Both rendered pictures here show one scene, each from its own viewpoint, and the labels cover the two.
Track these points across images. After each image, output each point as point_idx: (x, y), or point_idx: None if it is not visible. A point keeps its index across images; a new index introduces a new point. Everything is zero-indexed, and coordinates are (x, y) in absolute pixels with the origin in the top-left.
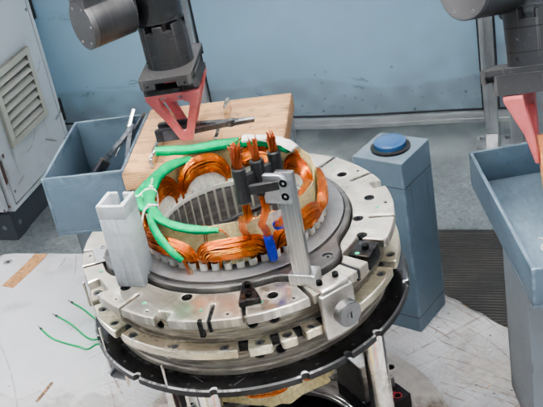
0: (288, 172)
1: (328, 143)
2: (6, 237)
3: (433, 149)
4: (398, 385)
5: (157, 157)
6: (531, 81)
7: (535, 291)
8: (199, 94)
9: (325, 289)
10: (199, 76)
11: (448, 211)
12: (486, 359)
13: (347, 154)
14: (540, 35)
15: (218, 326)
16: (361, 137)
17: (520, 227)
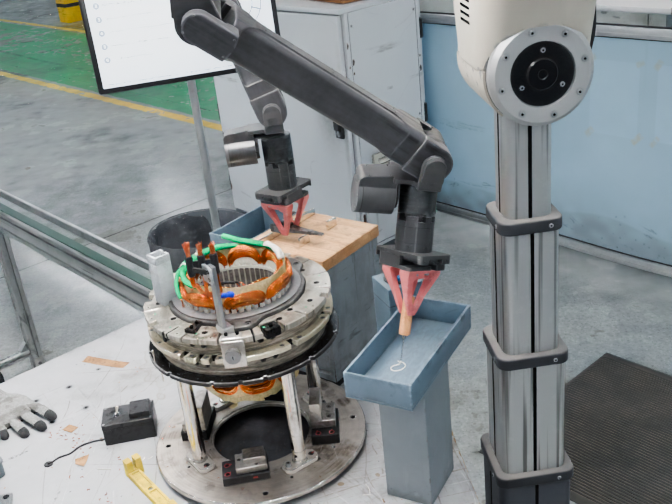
0: (211, 267)
1: (619, 274)
2: None
3: None
4: (337, 427)
5: (267, 240)
6: (394, 260)
7: (345, 386)
8: (290, 210)
9: (224, 338)
10: (292, 199)
11: (671, 358)
12: None
13: (628, 287)
14: (405, 233)
15: (170, 338)
16: (648, 277)
17: (399, 351)
